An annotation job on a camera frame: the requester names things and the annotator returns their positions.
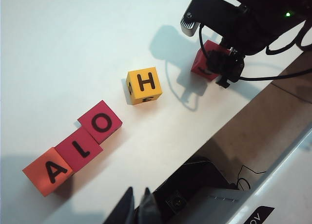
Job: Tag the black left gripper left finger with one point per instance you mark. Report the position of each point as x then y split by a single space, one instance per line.
124 209

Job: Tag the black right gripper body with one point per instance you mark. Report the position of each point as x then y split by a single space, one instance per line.
231 65

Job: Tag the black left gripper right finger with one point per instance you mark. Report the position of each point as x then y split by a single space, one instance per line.
148 209

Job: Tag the pink block with J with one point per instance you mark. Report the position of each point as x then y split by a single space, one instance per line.
198 63

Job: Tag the pink block with T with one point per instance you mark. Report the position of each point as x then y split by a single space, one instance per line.
78 151

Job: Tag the orange foam block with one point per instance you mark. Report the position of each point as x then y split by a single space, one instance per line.
41 177

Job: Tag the yellow foam block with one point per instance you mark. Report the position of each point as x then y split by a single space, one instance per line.
143 85

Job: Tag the pink block with O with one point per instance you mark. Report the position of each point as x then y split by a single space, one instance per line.
100 123

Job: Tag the black box device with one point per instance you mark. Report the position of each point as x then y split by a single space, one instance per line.
195 175

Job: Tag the silver device box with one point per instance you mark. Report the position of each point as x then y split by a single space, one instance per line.
219 204

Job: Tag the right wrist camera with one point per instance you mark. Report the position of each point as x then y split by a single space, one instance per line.
189 26

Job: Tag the white frame beam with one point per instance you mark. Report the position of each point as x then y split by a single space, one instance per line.
280 180

